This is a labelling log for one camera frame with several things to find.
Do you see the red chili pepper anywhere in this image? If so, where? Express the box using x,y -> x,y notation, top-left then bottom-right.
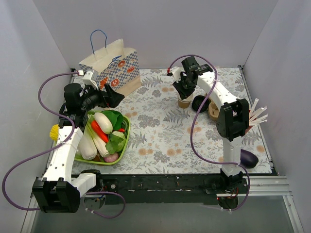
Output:
91,120 -> 109,143

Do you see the yellow corn toy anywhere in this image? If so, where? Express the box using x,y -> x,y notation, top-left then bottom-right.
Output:
49,124 -> 59,141

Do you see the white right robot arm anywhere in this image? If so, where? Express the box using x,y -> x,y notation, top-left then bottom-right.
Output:
167,54 -> 249,193

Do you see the pink onion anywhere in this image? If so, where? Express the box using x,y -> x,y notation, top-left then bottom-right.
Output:
104,152 -> 119,163

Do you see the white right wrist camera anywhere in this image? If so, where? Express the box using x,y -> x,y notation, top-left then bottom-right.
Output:
167,67 -> 184,83

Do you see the brown cardboard cup carrier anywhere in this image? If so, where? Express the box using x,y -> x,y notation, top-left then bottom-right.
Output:
207,101 -> 219,121

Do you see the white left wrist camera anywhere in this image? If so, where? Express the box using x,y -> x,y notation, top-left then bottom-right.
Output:
78,69 -> 99,90

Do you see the green vegetable basket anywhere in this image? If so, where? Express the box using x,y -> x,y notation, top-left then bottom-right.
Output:
63,110 -> 131,165

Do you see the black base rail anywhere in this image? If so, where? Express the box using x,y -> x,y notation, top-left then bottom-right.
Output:
86,174 -> 247,205

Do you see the blue checkered paper bag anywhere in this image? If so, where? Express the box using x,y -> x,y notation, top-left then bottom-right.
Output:
79,29 -> 141,96

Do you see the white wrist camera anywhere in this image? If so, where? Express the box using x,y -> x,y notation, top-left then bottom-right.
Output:
78,69 -> 99,90
167,67 -> 184,83

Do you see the green leafy vegetable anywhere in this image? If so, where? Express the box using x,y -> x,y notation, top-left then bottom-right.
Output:
101,110 -> 123,131

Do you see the green cabbage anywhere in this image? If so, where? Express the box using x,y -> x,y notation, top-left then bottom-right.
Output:
105,131 -> 126,154

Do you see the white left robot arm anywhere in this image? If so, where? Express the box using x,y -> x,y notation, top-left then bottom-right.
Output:
32,83 -> 124,213

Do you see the purple eggplant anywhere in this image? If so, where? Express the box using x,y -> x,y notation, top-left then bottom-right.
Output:
241,149 -> 259,169

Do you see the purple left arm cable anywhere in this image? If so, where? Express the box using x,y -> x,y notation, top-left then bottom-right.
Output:
1,71 -> 126,219

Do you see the white radish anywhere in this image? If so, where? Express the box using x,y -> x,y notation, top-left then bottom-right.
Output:
94,112 -> 113,134
78,130 -> 97,160

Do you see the brown paper coffee cup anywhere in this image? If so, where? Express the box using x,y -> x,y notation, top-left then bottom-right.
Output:
177,94 -> 193,109

